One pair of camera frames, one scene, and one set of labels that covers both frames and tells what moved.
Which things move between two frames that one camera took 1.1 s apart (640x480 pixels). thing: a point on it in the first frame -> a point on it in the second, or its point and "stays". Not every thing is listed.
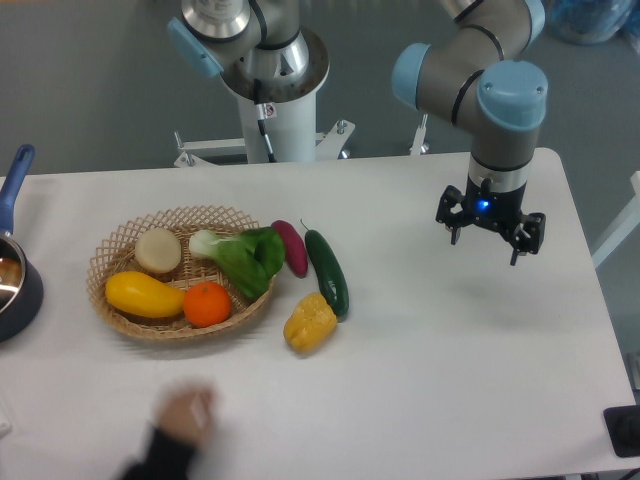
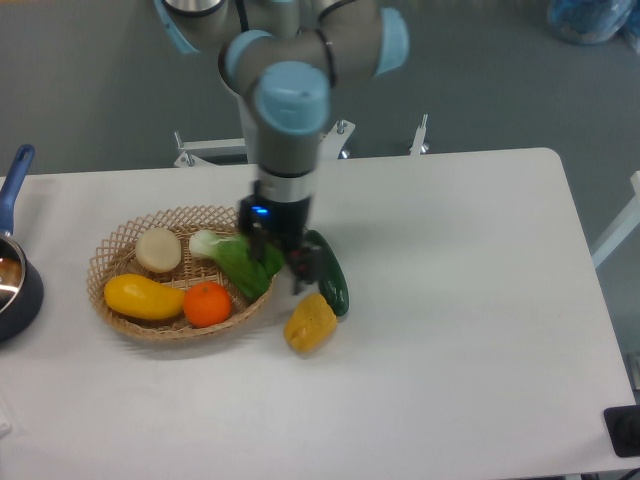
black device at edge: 623,426 stays
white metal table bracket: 419,145 stays
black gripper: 499,209 -> 284,223
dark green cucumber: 330,274 stays
